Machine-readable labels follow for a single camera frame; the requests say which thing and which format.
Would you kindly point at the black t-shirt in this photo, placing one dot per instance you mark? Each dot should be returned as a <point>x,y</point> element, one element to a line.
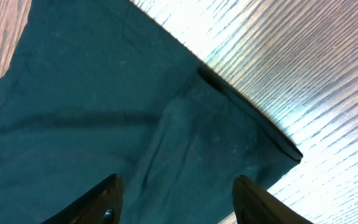
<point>96,88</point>

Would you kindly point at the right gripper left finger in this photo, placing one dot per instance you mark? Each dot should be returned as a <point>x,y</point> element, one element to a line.
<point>100,205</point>

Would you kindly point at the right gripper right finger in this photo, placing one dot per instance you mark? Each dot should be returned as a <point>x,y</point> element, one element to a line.
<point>254,205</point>

